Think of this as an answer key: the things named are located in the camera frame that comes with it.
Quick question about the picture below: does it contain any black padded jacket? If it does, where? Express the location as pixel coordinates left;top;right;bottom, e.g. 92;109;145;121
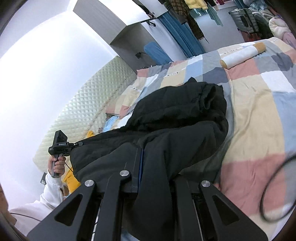
76;78;228;240

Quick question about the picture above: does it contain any white sleeve forearm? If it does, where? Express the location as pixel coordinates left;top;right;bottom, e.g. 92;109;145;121
9;173;63;236

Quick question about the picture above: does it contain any pile of clothes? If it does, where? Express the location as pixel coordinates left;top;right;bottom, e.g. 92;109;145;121
249;1;295;49

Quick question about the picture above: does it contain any person left hand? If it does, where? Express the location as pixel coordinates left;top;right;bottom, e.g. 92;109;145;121
48;156;66;178

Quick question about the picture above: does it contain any yellow cushion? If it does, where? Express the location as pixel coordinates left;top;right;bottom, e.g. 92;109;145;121
63;130;96;194

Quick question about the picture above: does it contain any cream quilted headboard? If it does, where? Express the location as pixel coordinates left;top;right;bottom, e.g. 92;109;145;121
33;56;137;172

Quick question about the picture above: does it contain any light blue pillow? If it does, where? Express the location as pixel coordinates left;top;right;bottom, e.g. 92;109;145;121
102;115;118;133

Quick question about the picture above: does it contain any blue ironing board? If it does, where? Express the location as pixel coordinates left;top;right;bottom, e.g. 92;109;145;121
144;42;172;65

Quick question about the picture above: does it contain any patchwork colour block duvet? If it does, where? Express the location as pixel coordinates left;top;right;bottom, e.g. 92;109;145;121
107;37;295;240

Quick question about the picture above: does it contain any blue curtain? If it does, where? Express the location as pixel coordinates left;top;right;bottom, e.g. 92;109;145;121
158;12;206;58

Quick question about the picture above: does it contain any white cylindrical bolster pillow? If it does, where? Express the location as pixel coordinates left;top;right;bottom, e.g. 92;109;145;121
220;42;266;69

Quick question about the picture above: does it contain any brown plaid scarf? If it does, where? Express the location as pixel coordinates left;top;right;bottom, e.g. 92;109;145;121
169;0;205;40

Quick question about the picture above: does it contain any teal hanging cloth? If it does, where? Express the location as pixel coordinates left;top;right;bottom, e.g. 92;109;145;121
189;5;224;27

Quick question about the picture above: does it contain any yellow fleece jacket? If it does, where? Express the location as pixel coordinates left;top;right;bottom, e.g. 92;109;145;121
185;0;208;10

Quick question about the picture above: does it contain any silver ribbed suitcase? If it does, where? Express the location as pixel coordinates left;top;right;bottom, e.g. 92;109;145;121
229;9;259;34

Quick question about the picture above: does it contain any black cable loop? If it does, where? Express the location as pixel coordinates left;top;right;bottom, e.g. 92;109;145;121
259;153;296;222

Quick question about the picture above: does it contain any black wall charger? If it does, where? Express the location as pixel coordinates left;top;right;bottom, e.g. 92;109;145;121
135;52;148;59

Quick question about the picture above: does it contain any grey wall cabinet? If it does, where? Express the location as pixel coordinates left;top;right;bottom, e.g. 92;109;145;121
73;1;157;47

